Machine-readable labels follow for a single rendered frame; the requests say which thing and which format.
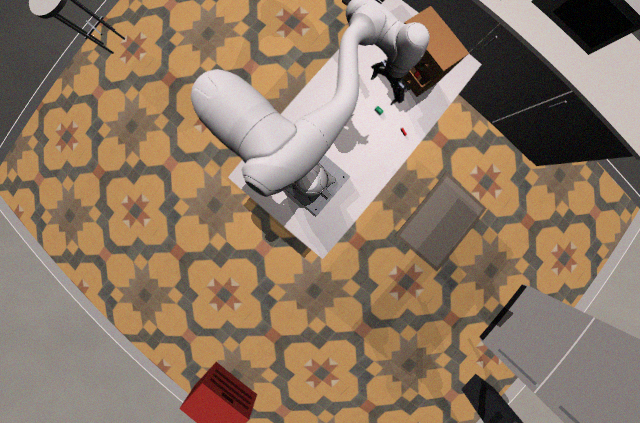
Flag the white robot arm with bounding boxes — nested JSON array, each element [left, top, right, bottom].
[[191, 0, 430, 202]]

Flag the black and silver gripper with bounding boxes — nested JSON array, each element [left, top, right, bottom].
[[371, 60, 406, 105]]

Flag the brown small chest of drawers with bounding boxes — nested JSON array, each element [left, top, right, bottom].
[[404, 6, 469, 97]]

